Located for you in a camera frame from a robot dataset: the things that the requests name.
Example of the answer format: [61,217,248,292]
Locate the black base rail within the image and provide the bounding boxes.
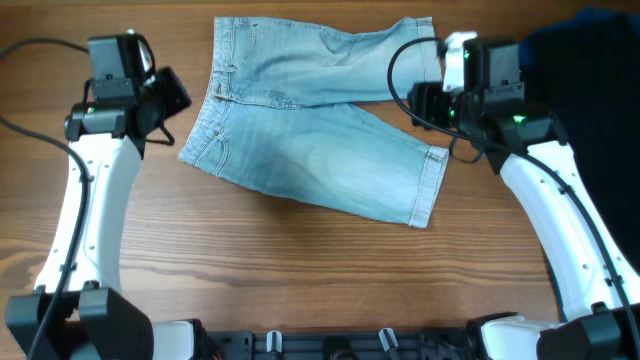
[208,325,489,360]

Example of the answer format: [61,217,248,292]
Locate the light blue denim shorts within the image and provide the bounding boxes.
[179,17,449,228]

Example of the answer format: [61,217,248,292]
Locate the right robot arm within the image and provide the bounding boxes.
[401,82,639,359]

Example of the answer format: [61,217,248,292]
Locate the blue garment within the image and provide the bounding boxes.
[503,9,639,320]

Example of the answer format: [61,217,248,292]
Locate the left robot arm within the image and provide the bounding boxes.
[5,67,196,359]

